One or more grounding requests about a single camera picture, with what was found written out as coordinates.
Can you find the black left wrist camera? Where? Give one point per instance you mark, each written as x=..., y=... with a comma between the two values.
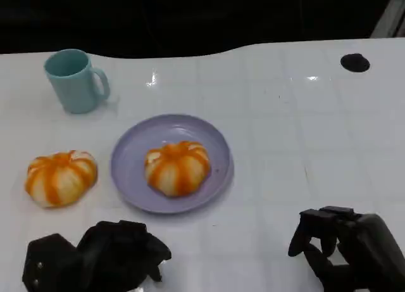
x=47, y=263

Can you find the black round table grommet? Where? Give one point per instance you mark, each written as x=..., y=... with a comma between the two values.
x=354, y=62

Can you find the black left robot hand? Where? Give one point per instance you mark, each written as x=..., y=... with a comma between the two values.
x=117, y=257

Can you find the lilac plate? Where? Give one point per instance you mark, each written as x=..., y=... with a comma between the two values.
x=133, y=178

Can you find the black cloth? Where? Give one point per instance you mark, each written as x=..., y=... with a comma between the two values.
x=190, y=22

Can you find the pale green mug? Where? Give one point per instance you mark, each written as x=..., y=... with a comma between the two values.
x=76, y=86

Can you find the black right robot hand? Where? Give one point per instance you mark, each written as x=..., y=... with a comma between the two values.
x=370, y=251

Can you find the orange white toy bread roll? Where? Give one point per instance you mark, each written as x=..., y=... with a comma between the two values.
x=60, y=181
x=177, y=171

